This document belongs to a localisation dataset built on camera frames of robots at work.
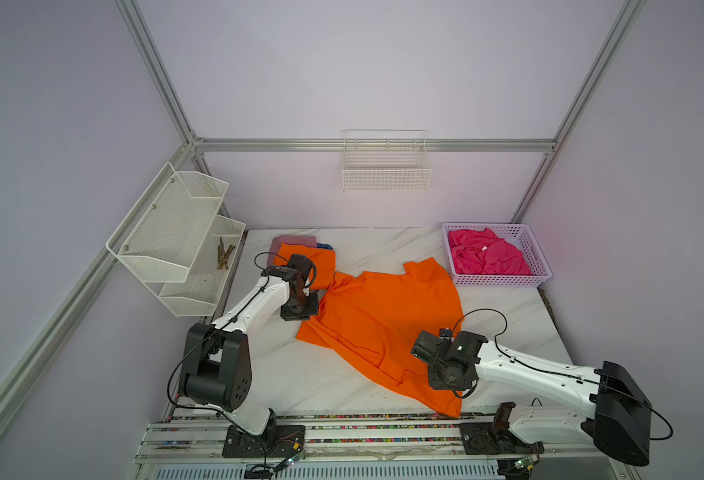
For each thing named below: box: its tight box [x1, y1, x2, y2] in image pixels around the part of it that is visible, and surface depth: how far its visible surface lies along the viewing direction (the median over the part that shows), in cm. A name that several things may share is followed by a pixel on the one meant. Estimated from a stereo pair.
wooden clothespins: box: [217, 236, 235, 270], surface depth 97 cm
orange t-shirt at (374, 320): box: [295, 258, 464, 418], surface depth 98 cm
